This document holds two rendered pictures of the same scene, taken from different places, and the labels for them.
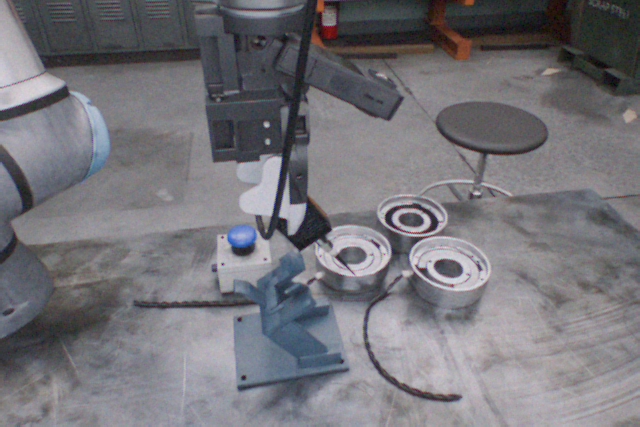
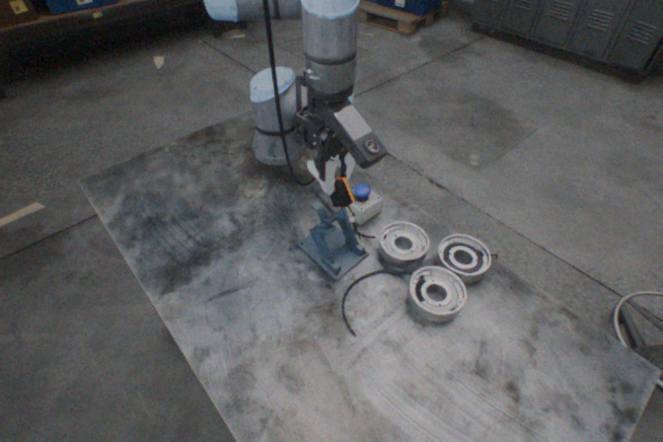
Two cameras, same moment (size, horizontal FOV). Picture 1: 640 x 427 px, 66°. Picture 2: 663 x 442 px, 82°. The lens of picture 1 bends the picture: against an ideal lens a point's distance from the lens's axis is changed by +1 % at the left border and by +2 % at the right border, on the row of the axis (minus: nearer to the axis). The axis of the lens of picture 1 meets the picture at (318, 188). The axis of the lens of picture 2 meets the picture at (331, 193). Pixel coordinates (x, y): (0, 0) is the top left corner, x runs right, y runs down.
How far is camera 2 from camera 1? 0.46 m
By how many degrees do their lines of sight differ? 45
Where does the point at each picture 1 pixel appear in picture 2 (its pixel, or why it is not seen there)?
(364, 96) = (351, 148)
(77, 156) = not seen: hidden behind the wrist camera
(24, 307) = (279, 158)
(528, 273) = (488, 345)
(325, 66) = (336, 123)
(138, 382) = (277, 213)
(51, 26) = (511, 9)
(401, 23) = not seen: outside the picture
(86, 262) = not seen: hidden behind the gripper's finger
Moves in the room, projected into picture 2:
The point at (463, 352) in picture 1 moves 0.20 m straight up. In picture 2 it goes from (387, 328) to (400, 262)
